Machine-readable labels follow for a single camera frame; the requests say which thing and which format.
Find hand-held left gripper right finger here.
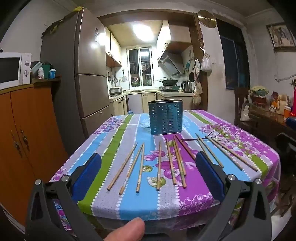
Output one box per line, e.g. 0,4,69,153
195,152,271,241

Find black wok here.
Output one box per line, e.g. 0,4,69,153
154,77,179,86

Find kitchen counter cabinets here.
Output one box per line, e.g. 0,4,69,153
109,90,195,116

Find dark wooden side table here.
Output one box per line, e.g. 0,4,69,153
240,104,296,151

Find gas stove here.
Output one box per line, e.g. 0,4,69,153
159,85,181,92

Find white hanging plastic bag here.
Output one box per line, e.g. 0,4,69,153
200,53,213,72

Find wooden chair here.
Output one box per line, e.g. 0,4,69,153
234,88,252,126

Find round gold wall clock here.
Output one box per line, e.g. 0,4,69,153
197,10,217,29

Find person's left hand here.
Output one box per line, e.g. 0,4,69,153
103,218,146,241

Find framed wall picture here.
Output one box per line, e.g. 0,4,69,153
266,23,296,53

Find orange wooden cabinet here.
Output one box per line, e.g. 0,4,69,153
0,75,70,227

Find ceiling light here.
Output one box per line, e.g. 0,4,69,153
132,22,160,42

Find upper kitchen cabinets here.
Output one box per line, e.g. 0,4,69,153
105,27,123,67

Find hanging cloth bags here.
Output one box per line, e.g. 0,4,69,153
193,58,204,106

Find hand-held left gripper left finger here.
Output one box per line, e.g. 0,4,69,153
25,153,102,241

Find potted flowers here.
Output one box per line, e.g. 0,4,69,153
248,86,269,108

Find white microwave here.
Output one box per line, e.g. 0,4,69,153
0,52,32,91

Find electric kettle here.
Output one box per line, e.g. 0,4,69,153
181,80,193,93

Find dark window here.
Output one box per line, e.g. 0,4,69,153
217,20,250,90

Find steel range hood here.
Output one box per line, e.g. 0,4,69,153
158,50,186,77

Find barred kitchen window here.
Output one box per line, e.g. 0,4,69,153
127,47,153,88

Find floral striped tablecloth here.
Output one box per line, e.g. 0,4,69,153
50,109,281,232

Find dark carved chair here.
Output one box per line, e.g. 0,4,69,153
275,133,296,218

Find bunch of wooden chopsticks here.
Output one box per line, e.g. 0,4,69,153
107,133,258,195

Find grey refrigerator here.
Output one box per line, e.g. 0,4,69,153
40,8,110,139

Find blue metal utensil holder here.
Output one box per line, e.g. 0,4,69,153
148,99,184,135

